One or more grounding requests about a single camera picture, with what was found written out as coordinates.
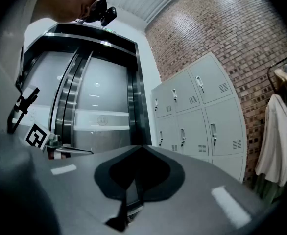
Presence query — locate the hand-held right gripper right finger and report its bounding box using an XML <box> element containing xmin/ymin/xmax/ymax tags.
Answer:
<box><xmin>127</xmin><ymin>144</ymin><xmax>279</xmax><ymax>235</ymax></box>

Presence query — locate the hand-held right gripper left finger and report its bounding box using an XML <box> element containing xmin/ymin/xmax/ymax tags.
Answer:
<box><xmin>0</xmin><ymin>128</ymin><xmax>144</xmax><ymax>235</ymax></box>

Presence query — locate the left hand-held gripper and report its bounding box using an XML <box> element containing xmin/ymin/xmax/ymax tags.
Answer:
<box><xmin>24</xmin><ymin>123</ymin><xmax>94</xmax><ymax>160</ymax></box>

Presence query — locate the grey locker door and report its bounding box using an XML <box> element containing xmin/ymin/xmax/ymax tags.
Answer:
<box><xmin>156</xmin><ymin>116</ymin><xmax>182</xmax><ymax>154</ymax></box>

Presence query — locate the grey metal locker cabinet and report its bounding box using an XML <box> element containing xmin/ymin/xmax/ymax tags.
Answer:
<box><xmin>150</xmin><ymin>52</ymin><xmax>247</xmax><ymax>184</ymax></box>

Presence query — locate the glass door with frosted band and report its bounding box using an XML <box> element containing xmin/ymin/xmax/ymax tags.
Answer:
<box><xmin>18</xmin><ymin>23</ymin><xmax>152</xmax><ymax>160</ymax></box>

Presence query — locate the person's gray shirt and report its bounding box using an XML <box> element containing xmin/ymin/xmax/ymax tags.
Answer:
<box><xmin>0</xmin><ymin>0</ymin><xmax>48</xmax><ymax>134</ymax></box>

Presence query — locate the person's head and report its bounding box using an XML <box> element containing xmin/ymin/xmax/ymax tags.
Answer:
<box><xmin>32</xmin><ymin>0</ymin><xmax>105</xmax><ymax>24</ymax></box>

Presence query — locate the black clothes rack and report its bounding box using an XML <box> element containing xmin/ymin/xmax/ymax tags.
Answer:
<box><xmin>267</xmin><ymin>51</ymin><xmax>287</xmax><ymax>94</ymax></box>

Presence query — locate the black head-mounted camera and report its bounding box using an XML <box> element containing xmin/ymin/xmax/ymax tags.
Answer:
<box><xmin>99</xmin><ymin>6</ymin><xmax>118</xmax><ymax>27</ymax></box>

